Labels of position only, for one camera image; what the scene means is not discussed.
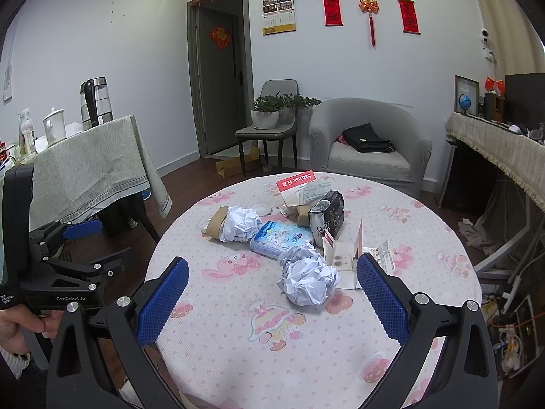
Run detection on brown cardboard tape roll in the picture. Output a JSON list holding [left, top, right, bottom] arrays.
[[200, 206, 229, 240]]

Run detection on beige lace sideboard cloth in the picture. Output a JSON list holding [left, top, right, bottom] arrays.
[[445, 113, 545, 211]]

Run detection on electric glass kettle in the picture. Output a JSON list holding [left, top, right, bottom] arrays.
[[80, 77, 114, 130]]

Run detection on red white SanDisk package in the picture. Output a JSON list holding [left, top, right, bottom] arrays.
[[263, 171, 334, 220]]

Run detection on grey door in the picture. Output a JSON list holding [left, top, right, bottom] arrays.
[[187, 0, 254, 160]]

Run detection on framed picture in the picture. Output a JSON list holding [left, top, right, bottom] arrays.
[[454, 75, 479, 116]]

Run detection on black handbag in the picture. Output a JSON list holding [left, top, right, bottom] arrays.
[[343, 123, 395, 153]]

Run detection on grey armchair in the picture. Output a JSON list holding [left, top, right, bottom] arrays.
[[309, 98, 432, 198]]

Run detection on white plastic lid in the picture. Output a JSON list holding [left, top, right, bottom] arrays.
[[251, 202, 271, 217]]

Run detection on cardboard box on floor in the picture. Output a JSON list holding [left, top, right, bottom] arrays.
[[215, 146, 261, 178]]

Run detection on red couplet scroll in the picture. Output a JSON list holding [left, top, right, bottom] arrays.
[[322, 0, 344, 27], [397, 0, 421, 35]]

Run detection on small white box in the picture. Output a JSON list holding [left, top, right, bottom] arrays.
[[322, 222, 395, 290]]

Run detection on small blue globe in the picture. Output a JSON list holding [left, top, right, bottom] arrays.
[[457, 94, 472, 116]]

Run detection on black snack bag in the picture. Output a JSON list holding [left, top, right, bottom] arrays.
[[308, 190, 345, 248]]

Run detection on white security camera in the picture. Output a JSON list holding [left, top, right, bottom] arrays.
[[480, 28, 495, 63]]

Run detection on blue tissue pack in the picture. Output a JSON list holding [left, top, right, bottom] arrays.
[[249, 221, 314, 259]]

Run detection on beige patterned tablecloth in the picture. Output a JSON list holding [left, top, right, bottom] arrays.
[[0, 113, 173, 232]]

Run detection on pink cartoon tablecloth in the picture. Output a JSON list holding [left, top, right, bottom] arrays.
[[147, 173, 482, 408]]

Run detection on black monitor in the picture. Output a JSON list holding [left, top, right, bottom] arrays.
[[504, 73, 545, 129]]

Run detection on grey dining chair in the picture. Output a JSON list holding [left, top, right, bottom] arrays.
[[235, 78, 299, 176]]

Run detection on potted green plant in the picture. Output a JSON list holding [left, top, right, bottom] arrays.
[[251, 93, 322, 130]]

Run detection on red fu door sticker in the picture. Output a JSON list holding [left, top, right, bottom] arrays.
[[209, 25, 232, 50]]

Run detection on white ceramic mug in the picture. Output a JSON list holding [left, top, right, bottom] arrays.
[[43, 107, 66, 146]]

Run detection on person's left hand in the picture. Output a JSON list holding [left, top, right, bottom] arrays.
[[0, 305, 64, 354]]

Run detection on beige curtain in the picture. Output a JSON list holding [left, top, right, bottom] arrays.
[[478, 0, 544, 78]]

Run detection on left red couplet scroll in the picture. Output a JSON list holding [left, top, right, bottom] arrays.
[[322, 0, 344, 27]]

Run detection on right red couplet scroll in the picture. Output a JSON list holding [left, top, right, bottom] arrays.
[[397, 0, 421, 35]]

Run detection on paper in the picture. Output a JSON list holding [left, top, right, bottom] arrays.
[[219, 206, 262, 243]]

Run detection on spray bottle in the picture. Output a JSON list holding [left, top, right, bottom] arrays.
[[18, 108, 36, 155]]

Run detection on wall calendar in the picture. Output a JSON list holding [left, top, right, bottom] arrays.
[[261, 0, 297, 36]]

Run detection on white paper ball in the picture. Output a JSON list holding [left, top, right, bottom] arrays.
[[277, 243, 339, 306]]

